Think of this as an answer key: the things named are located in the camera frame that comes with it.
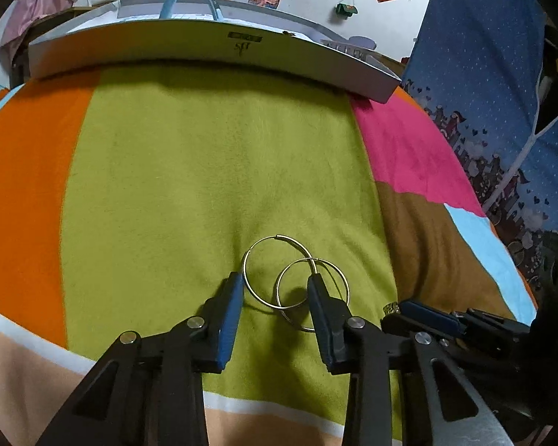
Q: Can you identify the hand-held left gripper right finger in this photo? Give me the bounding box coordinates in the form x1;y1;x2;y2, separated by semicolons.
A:
307;275;517;446

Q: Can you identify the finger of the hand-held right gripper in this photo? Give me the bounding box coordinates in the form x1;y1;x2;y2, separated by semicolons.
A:
381;301;466;336

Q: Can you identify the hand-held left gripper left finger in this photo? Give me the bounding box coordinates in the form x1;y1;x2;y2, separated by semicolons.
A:
37;272;245;446

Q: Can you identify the large silver hoop earring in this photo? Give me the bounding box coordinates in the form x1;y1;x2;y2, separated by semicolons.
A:
242;235;315;310
276;257;351;333

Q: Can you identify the grey cardboard box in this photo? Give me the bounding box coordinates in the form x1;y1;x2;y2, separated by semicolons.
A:
28;0;401;104

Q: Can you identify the colourful patchwork blanket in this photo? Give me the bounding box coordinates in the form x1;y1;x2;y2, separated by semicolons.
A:
0;62;540;446

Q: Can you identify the blue printed curtain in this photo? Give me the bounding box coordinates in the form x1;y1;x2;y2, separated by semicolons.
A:
401;0;558;289

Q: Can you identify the pink curtain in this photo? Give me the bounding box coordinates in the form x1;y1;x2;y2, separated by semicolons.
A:
0;0;45;59

